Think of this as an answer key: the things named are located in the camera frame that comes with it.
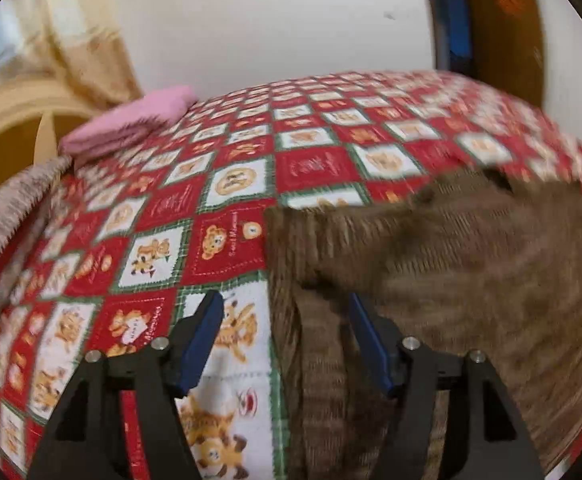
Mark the brown knitted sweater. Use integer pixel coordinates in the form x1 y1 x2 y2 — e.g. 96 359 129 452
264 168 582 479

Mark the red checkered bear bedspread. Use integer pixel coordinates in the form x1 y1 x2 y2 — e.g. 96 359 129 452
0 70 582 479

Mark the folded pink blanket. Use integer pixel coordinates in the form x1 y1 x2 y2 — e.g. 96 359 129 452
58 86 198 160

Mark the cream and brown headboard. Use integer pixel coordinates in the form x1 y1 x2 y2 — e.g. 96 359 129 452
0 76 100 185

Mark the brown wooden door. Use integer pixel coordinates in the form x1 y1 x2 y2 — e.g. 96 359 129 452
469 0 545 107

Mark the beige patterned curtain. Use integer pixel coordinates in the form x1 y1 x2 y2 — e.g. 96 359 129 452
0 0 142 108

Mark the dark door frame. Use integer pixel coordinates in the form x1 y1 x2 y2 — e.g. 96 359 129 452
429 0 474 77

